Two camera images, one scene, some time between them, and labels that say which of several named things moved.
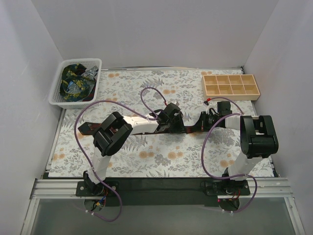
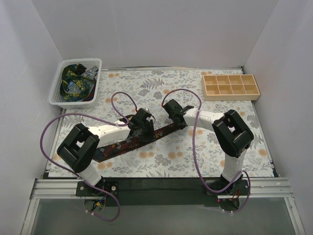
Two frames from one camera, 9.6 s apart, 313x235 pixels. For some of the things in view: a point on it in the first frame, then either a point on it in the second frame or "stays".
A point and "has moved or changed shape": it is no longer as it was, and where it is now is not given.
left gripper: x=179 y=121 -> x=148 y=130
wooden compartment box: x=236 y=87 stays
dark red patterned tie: x=89 y=129 has moved or changed shape
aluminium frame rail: x=271 y=188 stays
